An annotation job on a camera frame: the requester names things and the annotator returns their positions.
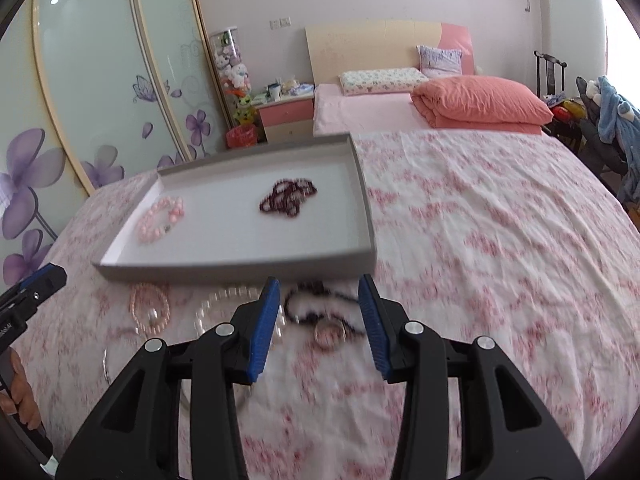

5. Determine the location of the white floral pillow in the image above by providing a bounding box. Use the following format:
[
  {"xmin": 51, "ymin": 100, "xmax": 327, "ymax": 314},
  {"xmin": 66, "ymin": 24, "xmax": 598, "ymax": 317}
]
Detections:
[{"xmin": 339, "ymin": 66, "xmax": 430, "ymax": 97}]

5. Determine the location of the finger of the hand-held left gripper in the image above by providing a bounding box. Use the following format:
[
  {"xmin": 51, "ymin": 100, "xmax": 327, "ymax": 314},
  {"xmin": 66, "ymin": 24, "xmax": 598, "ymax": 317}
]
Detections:
[
  {"xmin": 12, "ymin": 263, "xmax": 68, "ymax": 297},
  {"xmin": 0, "ymin": 286, "xmax": 43, "ymax": 315}
]

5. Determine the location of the red trash bin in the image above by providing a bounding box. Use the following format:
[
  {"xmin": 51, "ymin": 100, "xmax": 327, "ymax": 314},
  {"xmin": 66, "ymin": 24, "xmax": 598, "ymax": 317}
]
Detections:
[{"xmin": 226, "ymin": 125, "xmax": 258, "ymax": 150}]

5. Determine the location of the pink floral bed sheet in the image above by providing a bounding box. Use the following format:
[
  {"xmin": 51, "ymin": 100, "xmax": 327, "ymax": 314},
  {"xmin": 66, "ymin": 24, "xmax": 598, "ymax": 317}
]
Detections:
[{"xmin": 10, "ymin": 130, "xmax": 640, "ymax": 480}]

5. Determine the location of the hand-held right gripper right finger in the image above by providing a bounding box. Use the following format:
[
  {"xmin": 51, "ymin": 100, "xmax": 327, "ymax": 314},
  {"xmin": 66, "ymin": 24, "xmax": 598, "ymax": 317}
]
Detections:
[{"xmin": 358, "ymin": 274, "xmax": 586, "ymax": 480}]

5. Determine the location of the blue garment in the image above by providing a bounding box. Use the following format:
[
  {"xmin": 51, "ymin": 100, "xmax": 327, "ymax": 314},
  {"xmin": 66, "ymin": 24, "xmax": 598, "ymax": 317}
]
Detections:
[{"xmin": 595, "ymin": 76, "xmax": 640, "ymax": 201}]

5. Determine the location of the plain pink mattress sheet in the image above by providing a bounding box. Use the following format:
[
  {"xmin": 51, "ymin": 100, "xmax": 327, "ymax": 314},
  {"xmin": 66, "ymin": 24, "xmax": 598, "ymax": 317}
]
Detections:
[{"xmin": 312, "ymin": 83, "xmax": 543, "ymax": 137}]

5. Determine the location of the thin silver bangle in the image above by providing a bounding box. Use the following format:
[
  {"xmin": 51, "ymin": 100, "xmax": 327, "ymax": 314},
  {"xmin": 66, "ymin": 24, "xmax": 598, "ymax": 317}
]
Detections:
[{"xmin": 102, "ymin": 330, "xmax": 251, "ymax": 413}]

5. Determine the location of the purple printed pillow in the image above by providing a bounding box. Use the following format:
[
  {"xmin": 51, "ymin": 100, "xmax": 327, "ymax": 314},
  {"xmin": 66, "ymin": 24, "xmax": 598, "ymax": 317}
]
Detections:
[{"xmin": 416, "ymin": 44, "xmax": 463, "ymax": 80}]

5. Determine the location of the plush toy display tube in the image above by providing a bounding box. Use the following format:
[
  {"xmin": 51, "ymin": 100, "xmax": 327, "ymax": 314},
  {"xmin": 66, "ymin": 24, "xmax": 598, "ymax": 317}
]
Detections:
[{"xmin": 209, "ymin": 26, "xmax": 256, "ymax": 128}]

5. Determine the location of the dark wooden chair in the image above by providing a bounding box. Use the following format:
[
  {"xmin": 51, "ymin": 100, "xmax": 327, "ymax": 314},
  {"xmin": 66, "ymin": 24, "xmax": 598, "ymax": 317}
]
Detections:
[{"xmin": 533, "ymin": 50, "xmax": 568, "ymax": 101}]

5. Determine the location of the beige and pink headboard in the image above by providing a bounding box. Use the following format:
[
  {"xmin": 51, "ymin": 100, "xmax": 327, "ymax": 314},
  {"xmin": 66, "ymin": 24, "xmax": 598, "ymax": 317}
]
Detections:
[{"xmin": 305, "ymin": 20, "xmax": 475, "ymax": 86}]

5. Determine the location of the pink pearl bracelet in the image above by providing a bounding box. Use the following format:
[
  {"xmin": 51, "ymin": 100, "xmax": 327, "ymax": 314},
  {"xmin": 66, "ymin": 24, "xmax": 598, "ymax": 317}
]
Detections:
[{"xmin": 129, "ymin": 282, "xmax": 172, "ymax": 335}]

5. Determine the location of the white pearl bracelet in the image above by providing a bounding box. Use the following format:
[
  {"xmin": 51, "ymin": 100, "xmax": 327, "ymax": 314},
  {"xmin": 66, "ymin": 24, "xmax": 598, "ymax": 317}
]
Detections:
[{"xmin": 194, "ymin": 285, "xmax": 288, "ymax": 348}]

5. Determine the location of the pink and beige nightstand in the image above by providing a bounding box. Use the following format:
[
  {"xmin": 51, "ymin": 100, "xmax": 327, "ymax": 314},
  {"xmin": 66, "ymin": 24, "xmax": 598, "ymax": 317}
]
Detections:
[{"xmin": 250, "ymin": 92, "xmax": 317, "ymax": 145}]

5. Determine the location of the dark red bead necklace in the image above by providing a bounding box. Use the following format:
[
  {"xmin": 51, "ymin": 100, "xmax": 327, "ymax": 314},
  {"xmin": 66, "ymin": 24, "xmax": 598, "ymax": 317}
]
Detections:
[{"xmin": 258, "ymin": 178, "xmax": 319, "ymax": 221}]

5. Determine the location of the pale pink bead bracelet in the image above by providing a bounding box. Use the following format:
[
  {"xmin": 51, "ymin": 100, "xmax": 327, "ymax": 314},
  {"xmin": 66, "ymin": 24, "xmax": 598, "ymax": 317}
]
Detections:
[{"xmin": 137, "ymin": 196, "xmax": 186, "ymax": 247}]

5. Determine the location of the grey shallow tray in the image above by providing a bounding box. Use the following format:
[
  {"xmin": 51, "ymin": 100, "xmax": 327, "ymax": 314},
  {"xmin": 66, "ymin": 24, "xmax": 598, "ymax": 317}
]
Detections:
[{"xmin": 91, "ymin": 132, "xmax": 378, "ymax": 285}]

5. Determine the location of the floral glass door wardrobe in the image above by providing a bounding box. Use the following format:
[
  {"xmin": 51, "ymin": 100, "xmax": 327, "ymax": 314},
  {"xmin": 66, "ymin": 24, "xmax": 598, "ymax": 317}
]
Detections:
[{"xmin": 0, "ymin": 0, "xmax": 226, "ymax": 286}]

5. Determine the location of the colourful toy pile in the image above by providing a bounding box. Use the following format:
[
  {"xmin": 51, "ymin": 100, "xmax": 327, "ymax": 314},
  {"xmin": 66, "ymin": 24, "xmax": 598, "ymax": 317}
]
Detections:
[{"xmin": 547, "ymin": 92, "xmax": 583, "ymax": 131}]

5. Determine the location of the folded orange quilt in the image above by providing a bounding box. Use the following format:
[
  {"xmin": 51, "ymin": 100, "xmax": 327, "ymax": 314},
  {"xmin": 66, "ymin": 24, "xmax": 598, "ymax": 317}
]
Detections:
[{"xmin": 411, "ymin": 75, "xmax": 555, "ymax": 136}]

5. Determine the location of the grey chair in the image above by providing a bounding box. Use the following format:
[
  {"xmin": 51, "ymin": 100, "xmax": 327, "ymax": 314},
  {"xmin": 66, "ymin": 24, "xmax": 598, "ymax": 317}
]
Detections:
[{"xmin": 575, "ymin": 76, "xmax": 631, "ymax": 181}]

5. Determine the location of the person's left hand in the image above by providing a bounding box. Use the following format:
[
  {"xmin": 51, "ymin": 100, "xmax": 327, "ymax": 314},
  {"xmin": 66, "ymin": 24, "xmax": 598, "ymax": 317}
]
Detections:
[{"xmin": 0, "ymin": 347, "xmax": 42, "ymax": 432}]

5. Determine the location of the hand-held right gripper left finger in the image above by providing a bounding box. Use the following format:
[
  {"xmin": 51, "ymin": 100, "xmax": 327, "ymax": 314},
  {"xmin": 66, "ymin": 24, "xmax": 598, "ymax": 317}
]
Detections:
[{"xmin": 55, "ymin": 276, "xmax": 282, "ymax": 480}]

